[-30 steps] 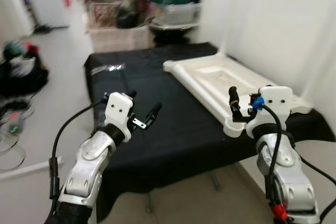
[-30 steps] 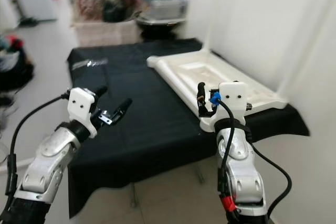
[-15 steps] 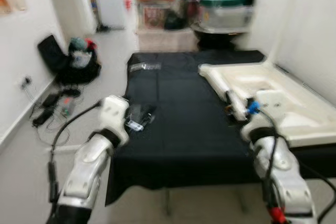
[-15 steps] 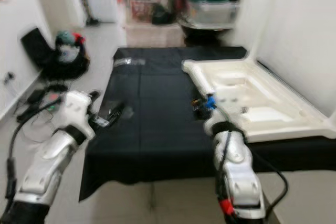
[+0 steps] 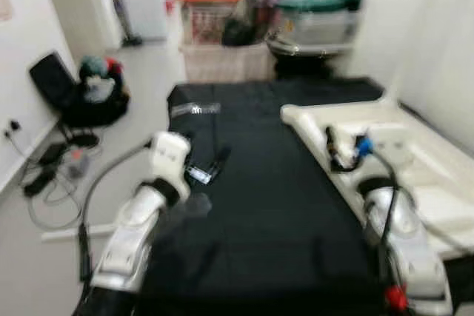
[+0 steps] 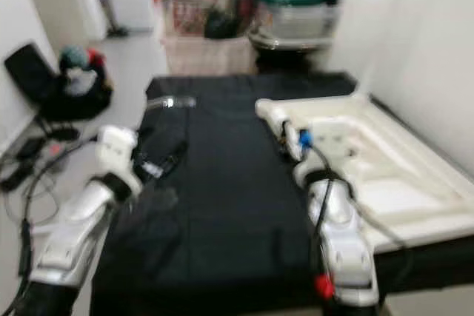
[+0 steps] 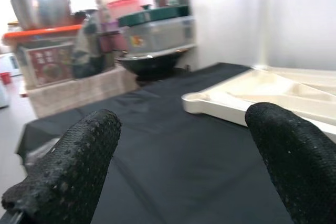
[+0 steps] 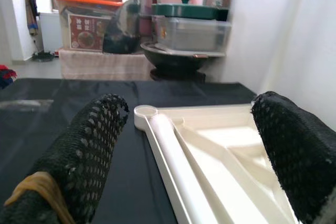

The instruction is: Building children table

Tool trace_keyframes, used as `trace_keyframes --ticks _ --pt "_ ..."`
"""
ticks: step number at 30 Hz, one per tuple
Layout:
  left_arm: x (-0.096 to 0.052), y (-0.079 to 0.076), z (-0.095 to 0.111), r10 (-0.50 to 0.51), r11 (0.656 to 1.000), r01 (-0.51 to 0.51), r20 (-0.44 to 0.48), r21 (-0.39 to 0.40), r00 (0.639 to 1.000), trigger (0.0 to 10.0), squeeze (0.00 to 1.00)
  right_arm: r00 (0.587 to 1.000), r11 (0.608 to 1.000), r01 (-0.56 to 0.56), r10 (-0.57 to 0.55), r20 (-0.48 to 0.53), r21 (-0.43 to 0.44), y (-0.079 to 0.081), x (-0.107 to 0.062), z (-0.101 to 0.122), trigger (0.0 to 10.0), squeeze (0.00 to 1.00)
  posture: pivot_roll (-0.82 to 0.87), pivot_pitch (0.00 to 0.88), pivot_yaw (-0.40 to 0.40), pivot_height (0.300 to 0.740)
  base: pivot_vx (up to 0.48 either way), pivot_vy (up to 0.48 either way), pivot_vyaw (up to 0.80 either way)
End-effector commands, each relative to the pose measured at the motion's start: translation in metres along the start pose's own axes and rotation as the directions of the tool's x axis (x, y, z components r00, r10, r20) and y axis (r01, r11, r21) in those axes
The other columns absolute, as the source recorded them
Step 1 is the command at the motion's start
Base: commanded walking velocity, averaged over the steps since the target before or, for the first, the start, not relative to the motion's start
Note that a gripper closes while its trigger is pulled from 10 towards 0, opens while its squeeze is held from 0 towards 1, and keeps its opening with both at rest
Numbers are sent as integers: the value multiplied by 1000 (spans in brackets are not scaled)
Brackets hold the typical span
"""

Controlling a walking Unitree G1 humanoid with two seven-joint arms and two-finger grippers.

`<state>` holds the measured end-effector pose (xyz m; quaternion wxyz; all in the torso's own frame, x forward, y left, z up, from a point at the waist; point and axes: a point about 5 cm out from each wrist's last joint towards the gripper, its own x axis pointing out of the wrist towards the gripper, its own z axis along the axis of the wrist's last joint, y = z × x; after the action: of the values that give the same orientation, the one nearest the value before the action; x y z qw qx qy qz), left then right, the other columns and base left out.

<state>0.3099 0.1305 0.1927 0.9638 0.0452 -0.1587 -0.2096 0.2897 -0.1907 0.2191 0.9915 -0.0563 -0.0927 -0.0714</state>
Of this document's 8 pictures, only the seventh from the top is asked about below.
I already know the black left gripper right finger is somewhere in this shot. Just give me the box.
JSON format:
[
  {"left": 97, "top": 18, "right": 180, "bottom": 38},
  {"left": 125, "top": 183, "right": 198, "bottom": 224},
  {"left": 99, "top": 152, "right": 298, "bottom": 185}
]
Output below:
[{"left": 244, "top": 102, "right": 336, "bottom": 224}]

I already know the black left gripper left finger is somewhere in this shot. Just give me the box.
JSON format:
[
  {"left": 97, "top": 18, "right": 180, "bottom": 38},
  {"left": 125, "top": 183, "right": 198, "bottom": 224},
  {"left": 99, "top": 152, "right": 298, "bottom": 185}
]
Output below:
[{"left": 2, "top": 108, "right": 122, "bottom": 224}]

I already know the white plastic table leg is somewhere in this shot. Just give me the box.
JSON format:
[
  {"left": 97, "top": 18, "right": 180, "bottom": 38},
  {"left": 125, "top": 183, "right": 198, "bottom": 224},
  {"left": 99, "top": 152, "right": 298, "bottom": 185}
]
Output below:
[{"left": 256, "top": 0, "right": 274, "bottom": 69}]

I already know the clear tape strip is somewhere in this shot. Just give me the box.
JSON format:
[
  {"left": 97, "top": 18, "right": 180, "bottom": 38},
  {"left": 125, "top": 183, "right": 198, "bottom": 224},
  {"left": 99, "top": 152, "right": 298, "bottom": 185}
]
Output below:
[{"left": 25, "top": 137, "right": 60, "bottom": 167}]

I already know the black tablecloth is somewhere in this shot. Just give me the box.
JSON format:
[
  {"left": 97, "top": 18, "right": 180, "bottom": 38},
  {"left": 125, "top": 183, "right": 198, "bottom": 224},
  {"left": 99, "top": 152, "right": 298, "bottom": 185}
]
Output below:
[{"left": 15, "top": 62, "right": 297, "bottom": 224}]

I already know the small red bin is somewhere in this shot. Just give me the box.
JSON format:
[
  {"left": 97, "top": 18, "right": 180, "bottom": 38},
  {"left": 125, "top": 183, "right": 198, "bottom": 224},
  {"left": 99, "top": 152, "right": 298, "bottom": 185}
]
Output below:
[{"left": 0, "top": 71, "right": 13, "bottom": 84}]

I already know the white cabinet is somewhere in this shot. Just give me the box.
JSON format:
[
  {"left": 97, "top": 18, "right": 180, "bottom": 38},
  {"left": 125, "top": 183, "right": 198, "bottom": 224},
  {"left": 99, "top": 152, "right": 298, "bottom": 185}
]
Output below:
[{"left": 0, "top": 52, "right": 20, "bottom": 77}]

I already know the maroon plastic tub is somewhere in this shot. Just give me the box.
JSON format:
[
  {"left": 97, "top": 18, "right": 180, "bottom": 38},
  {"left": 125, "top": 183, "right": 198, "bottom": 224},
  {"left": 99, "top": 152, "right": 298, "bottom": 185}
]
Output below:
[{"left": 98, "top": 20, "right": 129, "bottom": 54}]

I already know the steel cooking pot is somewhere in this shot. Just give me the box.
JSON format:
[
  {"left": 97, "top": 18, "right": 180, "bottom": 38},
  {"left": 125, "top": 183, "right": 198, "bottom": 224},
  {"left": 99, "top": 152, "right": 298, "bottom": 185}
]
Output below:
[{"left": 7, "top": 0, "right": 71, "bottom": 30}]

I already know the green lidded pot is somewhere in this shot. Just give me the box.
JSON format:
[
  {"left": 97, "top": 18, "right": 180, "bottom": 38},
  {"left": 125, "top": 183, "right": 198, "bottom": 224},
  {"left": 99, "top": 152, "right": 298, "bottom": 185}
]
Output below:
[{"left": 118, "top": 3, "right": 190, "bottom": 28}]

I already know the red lidded clear container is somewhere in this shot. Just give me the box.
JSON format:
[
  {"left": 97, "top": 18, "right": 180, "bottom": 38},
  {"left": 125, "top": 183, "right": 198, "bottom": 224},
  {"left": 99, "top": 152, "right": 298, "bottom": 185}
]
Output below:
[{"left": 106, "top": 0, "right": 144, "bottom": 22}]

